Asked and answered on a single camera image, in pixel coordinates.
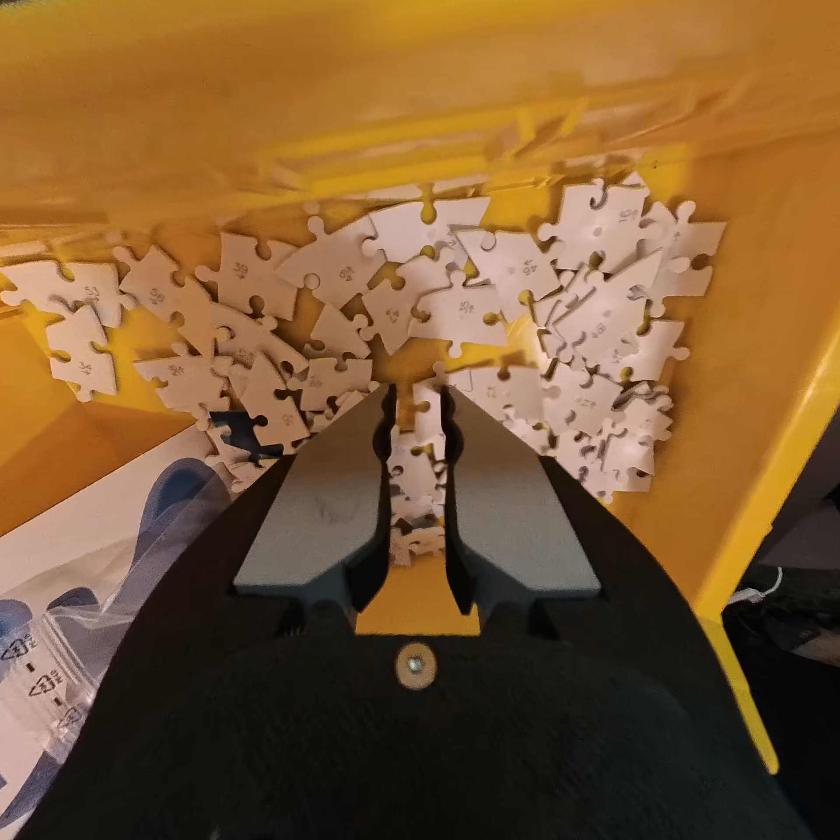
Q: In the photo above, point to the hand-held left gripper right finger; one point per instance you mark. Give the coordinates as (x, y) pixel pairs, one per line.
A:
(512, 518)

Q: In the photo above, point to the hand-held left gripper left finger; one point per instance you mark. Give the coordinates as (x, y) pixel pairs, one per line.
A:
(321, 518)

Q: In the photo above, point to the pile of white puzzle pieces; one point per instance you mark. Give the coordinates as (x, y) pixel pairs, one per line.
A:
(459, 308)

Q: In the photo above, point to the yellow plastic bin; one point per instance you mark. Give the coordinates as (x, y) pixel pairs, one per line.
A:
(394, 79)

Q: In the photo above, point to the dark blue jigsaw piece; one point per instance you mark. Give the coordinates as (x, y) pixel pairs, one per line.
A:
(239, 430)

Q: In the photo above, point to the clear plastic bag blue parts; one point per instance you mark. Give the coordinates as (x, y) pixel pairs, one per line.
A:
(72, 630)

